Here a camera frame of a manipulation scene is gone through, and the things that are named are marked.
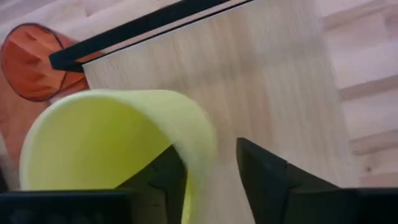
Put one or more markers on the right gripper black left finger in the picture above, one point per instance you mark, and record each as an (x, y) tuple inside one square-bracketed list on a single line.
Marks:
[(161, 186)]

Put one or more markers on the wooden tray board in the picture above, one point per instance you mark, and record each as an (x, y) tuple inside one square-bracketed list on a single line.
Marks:
[(248, 77)]

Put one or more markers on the orange folded cloth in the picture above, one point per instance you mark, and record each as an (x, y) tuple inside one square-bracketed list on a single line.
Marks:
[(15, 124)]

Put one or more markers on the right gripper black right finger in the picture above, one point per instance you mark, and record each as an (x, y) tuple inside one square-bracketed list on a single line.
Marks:
[(267, 186)]

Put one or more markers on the translucent red plastic cup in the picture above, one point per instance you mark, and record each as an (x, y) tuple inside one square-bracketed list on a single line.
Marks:
[(28, 62)]

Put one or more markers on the yellow-green mug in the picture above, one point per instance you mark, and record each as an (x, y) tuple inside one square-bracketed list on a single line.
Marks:
[(93, 140)]

